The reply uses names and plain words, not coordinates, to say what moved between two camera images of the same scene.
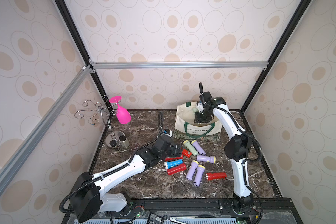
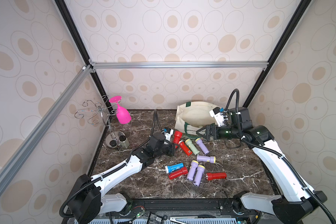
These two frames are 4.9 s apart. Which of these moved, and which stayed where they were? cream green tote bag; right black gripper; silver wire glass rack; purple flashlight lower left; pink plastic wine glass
Moved: right black gripper
Stayed: pink plastic wine glass; cream green tote bag; purple flashlight lower left; silver wire glass rack
